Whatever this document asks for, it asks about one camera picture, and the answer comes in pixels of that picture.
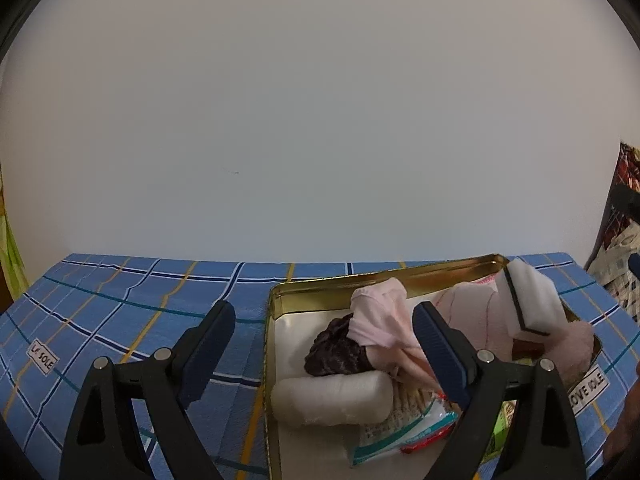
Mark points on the white cloth with pink trim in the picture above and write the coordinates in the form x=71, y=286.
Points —
x=475, y=310

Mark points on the green printed wall poster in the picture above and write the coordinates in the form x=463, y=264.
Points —
x=10, y=250

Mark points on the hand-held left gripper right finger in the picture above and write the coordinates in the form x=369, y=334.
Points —
x=442, y=355

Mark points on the white paper liner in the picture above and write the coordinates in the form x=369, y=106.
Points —
x=310, y=450

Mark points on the blue plaid bedsheet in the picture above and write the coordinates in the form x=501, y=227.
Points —
x=150, y=300

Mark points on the patterned cloth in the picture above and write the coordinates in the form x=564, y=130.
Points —
x=622, y=185

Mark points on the cotton swab pack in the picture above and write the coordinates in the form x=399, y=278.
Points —
x=400, y=430

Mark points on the person's right forearm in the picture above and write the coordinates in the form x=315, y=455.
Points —
x=625, y=425

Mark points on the white sponge with black strip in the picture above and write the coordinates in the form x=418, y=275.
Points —
x=532, y=295

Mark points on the pink fluffy puff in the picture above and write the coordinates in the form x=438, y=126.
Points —
x=570, y=345

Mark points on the pale pink fabric garment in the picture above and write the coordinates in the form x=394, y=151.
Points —
x=380, y=310

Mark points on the green tissue pack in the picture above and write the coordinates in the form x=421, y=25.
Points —
x=502, y=430

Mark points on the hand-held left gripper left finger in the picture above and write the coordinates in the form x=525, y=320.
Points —
x=207, y=355

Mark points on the gold tin box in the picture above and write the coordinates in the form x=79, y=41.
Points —
x=325, y=280

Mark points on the white printed sheet label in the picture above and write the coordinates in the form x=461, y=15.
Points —
x=590, y=392
x=42, y=357

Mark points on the purple scrunchie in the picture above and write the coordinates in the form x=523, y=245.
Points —
x=335, y=350

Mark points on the white gauze roll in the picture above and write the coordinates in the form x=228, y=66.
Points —
x=330, y=397

